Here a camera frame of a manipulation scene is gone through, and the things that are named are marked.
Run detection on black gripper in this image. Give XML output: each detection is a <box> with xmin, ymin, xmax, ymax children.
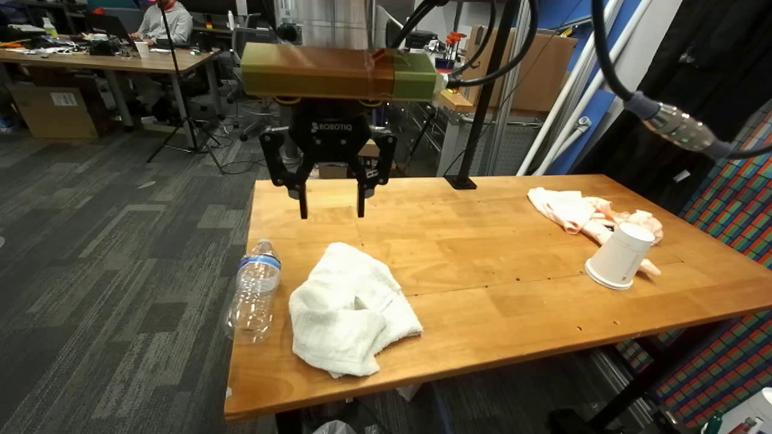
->
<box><xmin>258</xmin><ymin>98</ymin><xmax>398</xmax><ymax>222</ymax></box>

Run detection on white terry towel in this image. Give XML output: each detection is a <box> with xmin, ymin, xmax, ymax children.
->
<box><xmin>286</xmin><ymin>239</ymin><xmax>427</xmax><ymax>381</ymax></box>

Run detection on clear plastic water bottle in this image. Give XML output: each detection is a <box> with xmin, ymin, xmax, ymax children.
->
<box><xmin>221</xmin><ymin>237</ymin><xmax>284</xmax><ymax>349</ymax></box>

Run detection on black tripod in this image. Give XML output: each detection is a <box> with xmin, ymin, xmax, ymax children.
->
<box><xmin>144</xmin><ymin>0</ymin><xmax>232</xmax><ymax>176</ymax></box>

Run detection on black clamp pole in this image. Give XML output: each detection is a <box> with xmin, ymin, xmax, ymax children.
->
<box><xmin>443</xmin><ymin>0</ymin><xmax>520</xmax><ymax>193</ymax></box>

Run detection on seated person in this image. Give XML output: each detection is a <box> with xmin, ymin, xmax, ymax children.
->
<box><xmin>130</xmin><ymin>0</ymin><xmax>195</xmax><ymax>49</ymax></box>

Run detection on tall cardboard box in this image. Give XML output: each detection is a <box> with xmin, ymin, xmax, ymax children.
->
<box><xmin>460</xmin><ymin>26</ymin><xmax>581</xmax><ymax>115</ymax></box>

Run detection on pink crumpled cloth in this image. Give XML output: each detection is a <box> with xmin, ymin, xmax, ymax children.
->
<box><xmin>526</xmin><ymin>186</ymin><xmax>667</xmax><ymax>279</ymax></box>

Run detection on long wooden office desk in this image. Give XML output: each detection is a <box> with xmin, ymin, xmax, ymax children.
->
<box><xmin>0</xmin><ymin>46</ymin><xmax>221</xmax><ymax>135</ymax></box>

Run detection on white slanted pipes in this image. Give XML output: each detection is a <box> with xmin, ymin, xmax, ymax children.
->
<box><xmin>514</xmin><ymin>0</ymin><xmax>688</xmax><ymax>179</ymax></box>

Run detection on large cardboard box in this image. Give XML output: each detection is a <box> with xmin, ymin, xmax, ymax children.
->
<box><xmin>10</xmin><ymin>81</ymin><xmax>103</xmax><ymax>148</ymax></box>

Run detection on white paper cup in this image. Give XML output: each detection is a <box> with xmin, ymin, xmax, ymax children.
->
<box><xmin>584</xmin><ymin>222</ymin><xmax>657</xmax><ymax>291</ymax></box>

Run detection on black curtain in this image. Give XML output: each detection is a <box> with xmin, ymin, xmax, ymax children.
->
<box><xmin>575</xmin><ymin>0</ymin><xmax>772</xmax><ymax>214</ymax></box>

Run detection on colourful woven partition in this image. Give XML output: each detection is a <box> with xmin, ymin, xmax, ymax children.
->
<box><xmin>618</xmin><ymin>98</ymin><xmax>772</xmax><ymax>434</ymax></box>

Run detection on black camera cable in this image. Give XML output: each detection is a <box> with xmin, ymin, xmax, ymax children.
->
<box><xmin>390</xmin><ymin>0</ymin><xmax>539</xmax><ymax>92</ymax></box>

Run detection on black arm cable with connector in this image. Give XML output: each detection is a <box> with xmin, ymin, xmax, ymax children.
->
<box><xmin>588</xmin><ymin>0</ymin><xmax>772</xmax><ymax>164</ymax></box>

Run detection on black table frame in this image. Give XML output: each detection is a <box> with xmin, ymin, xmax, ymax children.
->
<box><xmin>273</xmin><ymin>317</ymin><xmax>730</xmax><ymax>434</ymax></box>

